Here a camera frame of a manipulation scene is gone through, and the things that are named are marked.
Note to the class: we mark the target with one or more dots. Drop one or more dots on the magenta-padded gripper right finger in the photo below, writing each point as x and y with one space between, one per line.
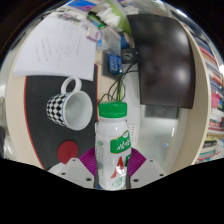
148 170

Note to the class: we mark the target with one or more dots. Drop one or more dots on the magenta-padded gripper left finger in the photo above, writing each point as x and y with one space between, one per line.
75 170

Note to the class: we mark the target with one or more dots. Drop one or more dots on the white drink bottle green cap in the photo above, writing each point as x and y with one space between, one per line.
111 133

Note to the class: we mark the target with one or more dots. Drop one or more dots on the flat round red coaster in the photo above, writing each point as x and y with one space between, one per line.
67 151

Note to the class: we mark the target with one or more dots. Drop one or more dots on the black desk mat red edge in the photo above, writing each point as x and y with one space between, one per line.
40 126

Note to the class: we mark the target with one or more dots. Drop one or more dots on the black white checkered mug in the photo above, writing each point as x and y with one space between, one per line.
78 110

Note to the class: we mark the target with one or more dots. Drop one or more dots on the beige shelf with books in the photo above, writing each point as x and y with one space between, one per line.
213 86

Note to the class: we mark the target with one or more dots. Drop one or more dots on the black computer monitor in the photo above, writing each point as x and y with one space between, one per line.
163 60

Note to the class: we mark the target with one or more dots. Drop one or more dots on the small blue device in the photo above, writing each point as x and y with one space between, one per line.
115 64

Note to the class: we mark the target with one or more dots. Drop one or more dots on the white paper sheets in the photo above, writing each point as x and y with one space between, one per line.
56 46

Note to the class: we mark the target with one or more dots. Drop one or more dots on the clear plastic box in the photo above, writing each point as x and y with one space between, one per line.
110 41

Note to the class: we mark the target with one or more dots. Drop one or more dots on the white tissue stack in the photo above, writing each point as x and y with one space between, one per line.
108 16

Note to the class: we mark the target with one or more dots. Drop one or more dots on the blue tissue box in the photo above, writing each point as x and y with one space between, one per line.
81 4

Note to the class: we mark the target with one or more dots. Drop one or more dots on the white wall power outlet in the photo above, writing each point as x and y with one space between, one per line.
132 131

